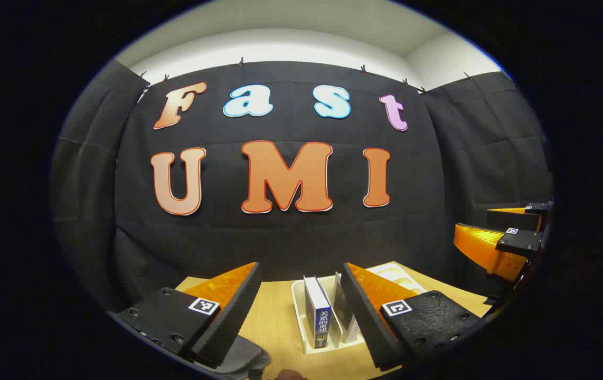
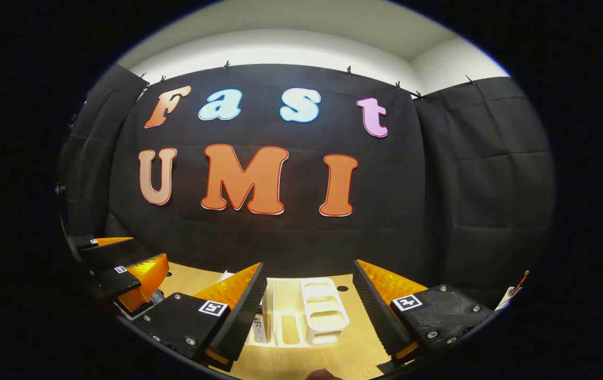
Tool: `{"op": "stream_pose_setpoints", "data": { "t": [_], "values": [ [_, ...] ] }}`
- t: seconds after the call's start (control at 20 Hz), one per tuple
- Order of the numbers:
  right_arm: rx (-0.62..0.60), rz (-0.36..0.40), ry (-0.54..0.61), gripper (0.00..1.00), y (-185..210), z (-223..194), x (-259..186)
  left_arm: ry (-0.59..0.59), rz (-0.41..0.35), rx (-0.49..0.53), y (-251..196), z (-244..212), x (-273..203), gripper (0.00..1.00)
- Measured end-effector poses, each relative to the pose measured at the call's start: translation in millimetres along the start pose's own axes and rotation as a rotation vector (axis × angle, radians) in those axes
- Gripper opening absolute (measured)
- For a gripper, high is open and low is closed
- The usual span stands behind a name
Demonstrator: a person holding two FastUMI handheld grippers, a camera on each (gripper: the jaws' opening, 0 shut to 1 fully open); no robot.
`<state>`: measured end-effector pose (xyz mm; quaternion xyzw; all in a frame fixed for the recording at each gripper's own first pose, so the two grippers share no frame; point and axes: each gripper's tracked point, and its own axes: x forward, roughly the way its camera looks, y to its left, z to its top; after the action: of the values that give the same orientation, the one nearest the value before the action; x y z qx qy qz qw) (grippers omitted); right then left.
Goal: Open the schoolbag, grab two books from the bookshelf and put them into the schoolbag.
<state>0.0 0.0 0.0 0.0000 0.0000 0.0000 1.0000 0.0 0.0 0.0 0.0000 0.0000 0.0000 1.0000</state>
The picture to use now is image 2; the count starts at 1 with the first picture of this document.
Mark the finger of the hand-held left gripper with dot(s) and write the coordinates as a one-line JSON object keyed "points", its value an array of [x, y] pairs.
{"points": [[111, 253], [116, 282]]}

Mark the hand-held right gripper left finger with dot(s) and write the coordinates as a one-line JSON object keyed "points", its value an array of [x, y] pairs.
{"points": [[243, 316]]}

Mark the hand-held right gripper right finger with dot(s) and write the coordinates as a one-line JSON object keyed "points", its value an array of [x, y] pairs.
{"points": [[373, 311]]}

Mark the white plastic bookshelf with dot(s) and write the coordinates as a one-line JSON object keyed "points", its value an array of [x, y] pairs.
{"points": [[328, 316]]}

